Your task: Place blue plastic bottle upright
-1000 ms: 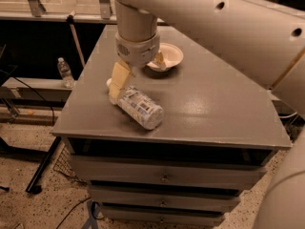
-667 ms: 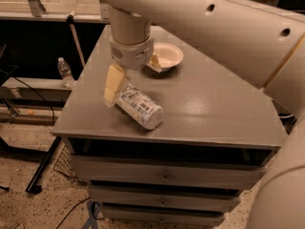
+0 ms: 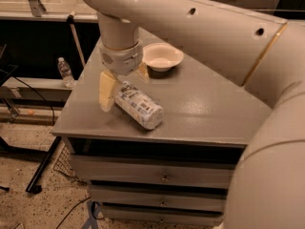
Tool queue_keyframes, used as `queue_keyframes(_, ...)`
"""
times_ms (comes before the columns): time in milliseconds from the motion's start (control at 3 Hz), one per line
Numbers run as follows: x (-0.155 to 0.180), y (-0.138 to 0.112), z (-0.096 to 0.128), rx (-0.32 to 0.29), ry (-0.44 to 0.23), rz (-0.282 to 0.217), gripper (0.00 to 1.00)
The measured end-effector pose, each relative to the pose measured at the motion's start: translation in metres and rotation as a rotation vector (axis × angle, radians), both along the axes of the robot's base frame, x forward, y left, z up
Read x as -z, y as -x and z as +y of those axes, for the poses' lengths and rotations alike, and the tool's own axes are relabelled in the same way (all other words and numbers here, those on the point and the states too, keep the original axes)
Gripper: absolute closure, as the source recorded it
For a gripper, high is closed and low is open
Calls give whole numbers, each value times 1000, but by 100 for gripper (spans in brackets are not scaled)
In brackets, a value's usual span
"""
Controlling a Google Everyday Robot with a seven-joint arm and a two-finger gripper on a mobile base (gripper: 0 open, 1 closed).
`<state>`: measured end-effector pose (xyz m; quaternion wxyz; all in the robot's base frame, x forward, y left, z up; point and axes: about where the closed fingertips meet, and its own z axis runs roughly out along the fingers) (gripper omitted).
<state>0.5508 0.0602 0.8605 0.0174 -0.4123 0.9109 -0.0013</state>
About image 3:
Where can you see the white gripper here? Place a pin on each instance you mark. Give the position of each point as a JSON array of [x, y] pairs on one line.
[[123, 61]]

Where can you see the blue labelled plastic bottle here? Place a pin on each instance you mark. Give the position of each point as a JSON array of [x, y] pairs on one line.
[[139, 106]]

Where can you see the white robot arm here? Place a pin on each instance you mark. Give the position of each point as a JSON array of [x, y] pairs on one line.
[[262, 54]]

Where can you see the clear water bottle background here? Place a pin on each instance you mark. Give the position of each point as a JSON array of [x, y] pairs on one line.
[[65, 71]]

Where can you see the white bowl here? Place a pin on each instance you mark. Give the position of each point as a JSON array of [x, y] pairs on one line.
[[161, 57]]

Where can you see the wooden stick leaning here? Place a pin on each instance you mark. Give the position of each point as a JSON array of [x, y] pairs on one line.
[[70, 20]]

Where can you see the top cabinet drawer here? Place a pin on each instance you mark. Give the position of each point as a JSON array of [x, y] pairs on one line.
[[148, 172]]

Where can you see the cabinet drawer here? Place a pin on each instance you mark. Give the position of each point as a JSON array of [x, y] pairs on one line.
[[148, 172], [158, 215], [161, 198]]

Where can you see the grey drawer cabinet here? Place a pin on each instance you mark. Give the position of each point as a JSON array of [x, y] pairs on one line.
[[167, 149]]

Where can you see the middle cabinet drawer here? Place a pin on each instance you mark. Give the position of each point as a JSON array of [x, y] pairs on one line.
[[161, 198]]

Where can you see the bottom cabinet drawer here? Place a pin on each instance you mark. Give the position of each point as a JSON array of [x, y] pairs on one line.
[[158, 215]]

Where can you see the black floor pole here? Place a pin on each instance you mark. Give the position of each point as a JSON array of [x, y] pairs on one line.
[[34, 187]]

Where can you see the metal railing frame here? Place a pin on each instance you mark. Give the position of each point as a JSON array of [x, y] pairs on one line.
[[47, 10]]

